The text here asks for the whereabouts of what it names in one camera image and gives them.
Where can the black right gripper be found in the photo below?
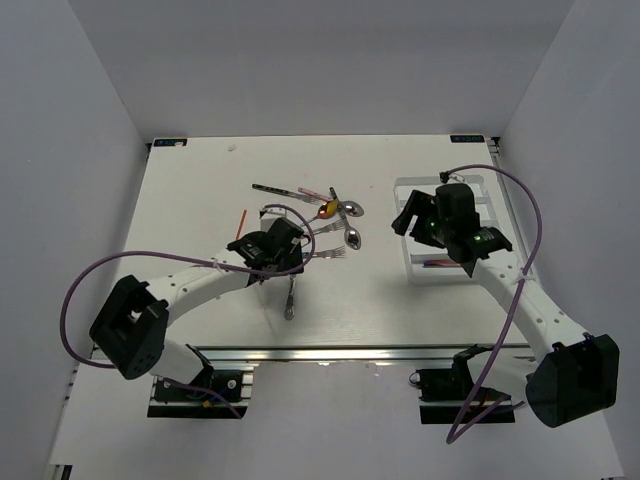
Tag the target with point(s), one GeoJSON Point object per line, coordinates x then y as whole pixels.
{"type": "Point", "coordinates": [418, 204]}

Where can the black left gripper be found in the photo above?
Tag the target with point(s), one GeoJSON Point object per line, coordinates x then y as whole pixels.
{"type": "Point", "coordinates": [294, 259]}

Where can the black handled fork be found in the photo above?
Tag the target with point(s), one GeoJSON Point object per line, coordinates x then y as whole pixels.
{"type": "Point", "coordinates": [286, 193]}

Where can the iridescent gold spoon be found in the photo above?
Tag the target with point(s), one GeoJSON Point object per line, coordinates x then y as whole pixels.
{"type": "Point", "coordinates": [325, 211]}

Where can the green handled fork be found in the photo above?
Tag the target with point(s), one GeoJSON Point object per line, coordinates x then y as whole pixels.
{"type": "Point", "coordinates": [289, 311]}

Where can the pink handled spoon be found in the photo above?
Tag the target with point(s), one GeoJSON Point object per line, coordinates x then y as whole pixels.
{"type": "Point", "coordinates": [315, 195]}

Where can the black handled spoon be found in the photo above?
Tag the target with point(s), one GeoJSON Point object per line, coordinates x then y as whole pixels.
{"type": "Point", "coordinates": [351, 208]}

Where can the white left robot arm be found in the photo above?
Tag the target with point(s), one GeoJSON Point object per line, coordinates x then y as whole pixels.
{"type": "Point", "coordinates": [131, 326]}

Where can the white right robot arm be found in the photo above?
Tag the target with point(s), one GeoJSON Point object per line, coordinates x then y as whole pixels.
{"type": "Point", "coordinates": [573, 373]}

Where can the iridescent rainbow knife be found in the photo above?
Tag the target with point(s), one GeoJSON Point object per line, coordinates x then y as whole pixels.
{"type": "Point", "coordinates": [440, 264]}

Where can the orange chopstick far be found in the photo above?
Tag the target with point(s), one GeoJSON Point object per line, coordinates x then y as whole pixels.
{"type": "Point", "coordinates": [241, 224]}

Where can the right blue corner sticker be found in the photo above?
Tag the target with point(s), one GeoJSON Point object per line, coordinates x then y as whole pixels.
{"type": "Point", "coordinates": [466, 138]}

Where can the blue corner sticker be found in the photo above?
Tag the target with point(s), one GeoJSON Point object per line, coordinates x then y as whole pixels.
{"type": "Point", "coordinates": [170, 142]}
{"type": "Point", "coordinates": [466, 138]}

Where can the left blue corner sticker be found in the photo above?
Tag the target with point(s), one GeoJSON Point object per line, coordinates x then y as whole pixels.
{"type": "Point", "coordinates": [170, 142]}

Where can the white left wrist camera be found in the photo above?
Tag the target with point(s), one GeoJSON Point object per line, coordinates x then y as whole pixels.
{"type": "Point", "coordinates": [268, 217]}

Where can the aluminium table front rail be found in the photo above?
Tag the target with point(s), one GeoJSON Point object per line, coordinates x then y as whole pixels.
{"type": "Point", "coordinates": [326, 354]}

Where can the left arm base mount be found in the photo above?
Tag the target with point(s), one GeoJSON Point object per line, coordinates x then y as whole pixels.
{"type": "Point", "coordinates": [231, 381]}

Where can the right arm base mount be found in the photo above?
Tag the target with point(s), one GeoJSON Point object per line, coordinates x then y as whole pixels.
{"type": "Point", "coordinates": [442, 391]}

